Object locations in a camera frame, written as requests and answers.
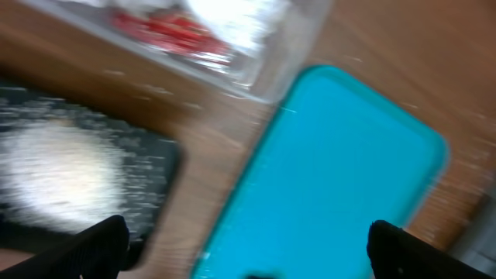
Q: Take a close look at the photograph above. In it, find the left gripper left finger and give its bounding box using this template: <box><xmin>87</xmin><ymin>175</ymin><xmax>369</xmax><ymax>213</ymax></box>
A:
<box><xmin>1</xmin><ymin>215</ymin><xmax>129</xmax><ymax>279</ymax></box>

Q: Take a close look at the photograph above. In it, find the clear plastic waste bin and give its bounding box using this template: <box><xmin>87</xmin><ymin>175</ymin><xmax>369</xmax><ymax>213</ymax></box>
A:
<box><xmin>26</xmin><ymin>0</ymin><xmax>332</xmax><ymax>103</ymax></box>

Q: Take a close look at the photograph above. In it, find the black rectangular tray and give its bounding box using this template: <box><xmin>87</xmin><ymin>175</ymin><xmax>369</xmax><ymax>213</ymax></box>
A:
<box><xmin>1</xmin><ymin>79</ymin><xmax>180</xmax><ymax>270</ymax></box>

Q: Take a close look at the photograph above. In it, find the red snack wrapper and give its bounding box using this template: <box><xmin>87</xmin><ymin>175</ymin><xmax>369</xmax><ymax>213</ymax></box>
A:
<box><xmin>112</xmin><ymin>11</ymin><xmax>232</xmax><ymax>65</ymax></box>

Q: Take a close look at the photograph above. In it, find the teal plastic serving tray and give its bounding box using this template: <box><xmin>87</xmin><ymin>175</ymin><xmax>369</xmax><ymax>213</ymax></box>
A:
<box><xmin>191</xmin><ymin>66</ymin><xmax>450</xmax><ymax>279</ymax></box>

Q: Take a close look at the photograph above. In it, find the pile of white rice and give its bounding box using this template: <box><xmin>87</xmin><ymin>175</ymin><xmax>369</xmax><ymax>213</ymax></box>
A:
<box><xmin>1</xmin><ymin>121</ymin><xmax>125</xmax><ymax>233</ymax></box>

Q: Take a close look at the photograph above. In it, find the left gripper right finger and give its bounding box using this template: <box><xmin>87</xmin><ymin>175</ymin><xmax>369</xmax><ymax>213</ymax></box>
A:
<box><xmin>367</xmin><ymin>220</ymin><xmax>491</xmax><ymax>279</ymax></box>

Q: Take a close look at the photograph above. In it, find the grey dishwasher rack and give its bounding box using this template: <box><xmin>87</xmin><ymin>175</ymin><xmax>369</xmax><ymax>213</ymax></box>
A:
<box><xmin>450</xmin><ymin>186</ymin><xmax>495</xmax><ymax>277</ymax></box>

